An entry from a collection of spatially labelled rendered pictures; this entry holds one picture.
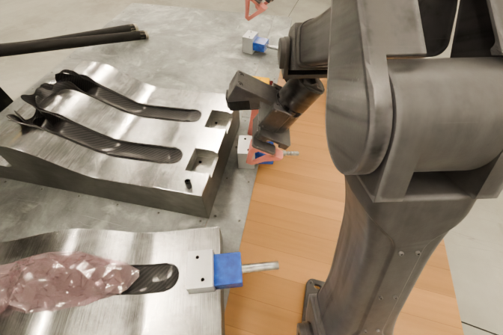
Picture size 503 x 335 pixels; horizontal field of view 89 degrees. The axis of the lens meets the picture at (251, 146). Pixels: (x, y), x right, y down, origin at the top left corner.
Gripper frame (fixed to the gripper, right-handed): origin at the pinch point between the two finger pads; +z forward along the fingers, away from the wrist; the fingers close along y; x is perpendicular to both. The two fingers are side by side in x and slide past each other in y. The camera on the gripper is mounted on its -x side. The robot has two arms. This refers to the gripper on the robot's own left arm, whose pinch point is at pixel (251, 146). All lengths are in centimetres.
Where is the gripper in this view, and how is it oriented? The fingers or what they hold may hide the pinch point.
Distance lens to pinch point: 54.3
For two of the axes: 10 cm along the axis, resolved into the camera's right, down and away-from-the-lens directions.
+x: 8.7, 3.3, 3.6
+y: -0.3, 7.7, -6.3
